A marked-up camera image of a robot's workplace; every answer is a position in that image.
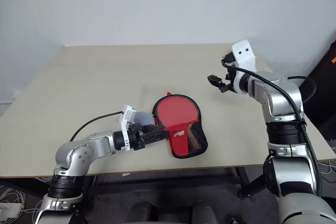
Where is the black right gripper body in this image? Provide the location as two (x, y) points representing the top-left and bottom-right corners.
(225, 63), (238, 91)

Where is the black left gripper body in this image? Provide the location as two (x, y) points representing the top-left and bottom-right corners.
(128, 123), (146, 151)

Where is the blue and white plush toy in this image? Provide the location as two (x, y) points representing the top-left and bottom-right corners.
(133, 112), (155, 125)

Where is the red black-trimmed paddle case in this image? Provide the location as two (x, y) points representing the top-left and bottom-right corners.
(152, 91), (208, 159)

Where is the table tennis paddle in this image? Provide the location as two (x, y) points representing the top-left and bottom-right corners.
(186, 123), (203, 153)

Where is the black object with orange label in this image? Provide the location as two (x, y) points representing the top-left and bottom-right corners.
(299, 39), (336, 141)

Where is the white power strip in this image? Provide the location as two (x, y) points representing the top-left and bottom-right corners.
(0, 202), (22, 219)

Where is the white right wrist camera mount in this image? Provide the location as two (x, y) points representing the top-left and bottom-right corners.
(232, 39), (257, 94)

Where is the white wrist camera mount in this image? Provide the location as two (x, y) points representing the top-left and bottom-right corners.
(117, 104), (137, 153)
(232, 39), (257, 94)

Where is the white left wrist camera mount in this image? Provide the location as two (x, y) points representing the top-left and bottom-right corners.
(117, 104), (137, 153)

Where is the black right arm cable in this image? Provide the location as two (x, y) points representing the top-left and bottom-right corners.
(221, 58), (323, 198)

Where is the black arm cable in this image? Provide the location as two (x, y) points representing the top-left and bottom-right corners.
(68, 111), (124, 142)
(221, 58), (323, 198)

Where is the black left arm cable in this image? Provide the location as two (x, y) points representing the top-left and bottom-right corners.
(68, 111), (124, 142)

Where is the black metal table frame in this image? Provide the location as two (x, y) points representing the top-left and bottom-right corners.
(83, 166), (268, 200)

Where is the white floor cable bundle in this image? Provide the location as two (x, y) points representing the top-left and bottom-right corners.
(0, 175), (55, 221)
(318, 145), (336, 183)

